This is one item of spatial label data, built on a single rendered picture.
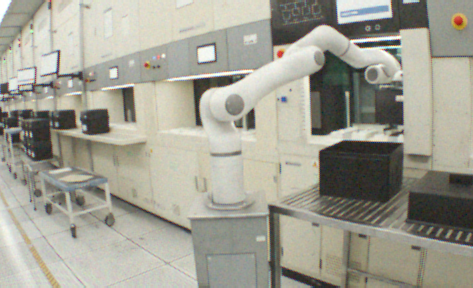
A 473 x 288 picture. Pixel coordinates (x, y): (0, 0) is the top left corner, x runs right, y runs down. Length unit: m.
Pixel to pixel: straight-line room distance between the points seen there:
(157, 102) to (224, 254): 1.99
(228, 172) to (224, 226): 0.19
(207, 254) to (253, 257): 0.16
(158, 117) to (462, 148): 2.35
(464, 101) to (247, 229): 1.01
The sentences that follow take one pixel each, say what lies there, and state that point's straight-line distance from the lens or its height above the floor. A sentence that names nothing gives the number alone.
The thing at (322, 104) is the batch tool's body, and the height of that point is 1.06.
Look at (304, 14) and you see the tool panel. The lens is 1.88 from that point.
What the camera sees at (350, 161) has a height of 0.90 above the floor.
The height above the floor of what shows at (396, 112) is 1.02.
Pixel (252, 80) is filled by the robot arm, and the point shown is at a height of 1.20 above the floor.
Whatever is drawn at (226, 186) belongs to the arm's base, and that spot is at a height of 0.84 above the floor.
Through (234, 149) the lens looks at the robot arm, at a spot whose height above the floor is 0.97.
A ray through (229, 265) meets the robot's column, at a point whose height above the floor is 0.56.
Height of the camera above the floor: 1.18
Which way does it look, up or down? 8 degrees down
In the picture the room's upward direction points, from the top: 3 degrees counter-clockwise
